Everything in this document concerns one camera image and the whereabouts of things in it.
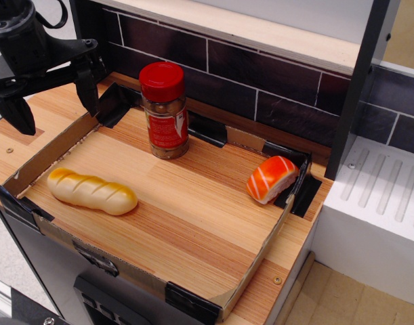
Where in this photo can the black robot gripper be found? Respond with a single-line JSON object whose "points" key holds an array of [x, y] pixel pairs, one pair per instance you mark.
{"points": [[32, 61]]}

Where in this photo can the red-capped basil spice bottle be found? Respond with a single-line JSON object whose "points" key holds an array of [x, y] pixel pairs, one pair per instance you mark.
{"points": [[164, 102]]}

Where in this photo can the toy bread loaf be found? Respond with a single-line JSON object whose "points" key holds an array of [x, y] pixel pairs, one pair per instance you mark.
{"points": [[91, 192]]}

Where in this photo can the black oven control panel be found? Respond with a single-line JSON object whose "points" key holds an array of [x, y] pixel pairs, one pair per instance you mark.
{"points": [[109, 306]]}

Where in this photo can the toy salmon nigiri sushi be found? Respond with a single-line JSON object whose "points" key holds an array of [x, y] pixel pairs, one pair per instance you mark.
{"points": [[271, 178]]}

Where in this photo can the white toy sink drainer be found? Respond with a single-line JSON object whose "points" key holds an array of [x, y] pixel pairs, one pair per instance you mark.
{"points": [[366, 226]]}

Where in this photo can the left dark upright post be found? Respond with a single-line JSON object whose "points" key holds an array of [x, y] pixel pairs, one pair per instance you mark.
{"points": [[89, 23]]}

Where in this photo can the dark upright shelf post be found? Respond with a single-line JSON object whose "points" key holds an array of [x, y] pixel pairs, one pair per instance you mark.
{"points": [[343, 139]]}

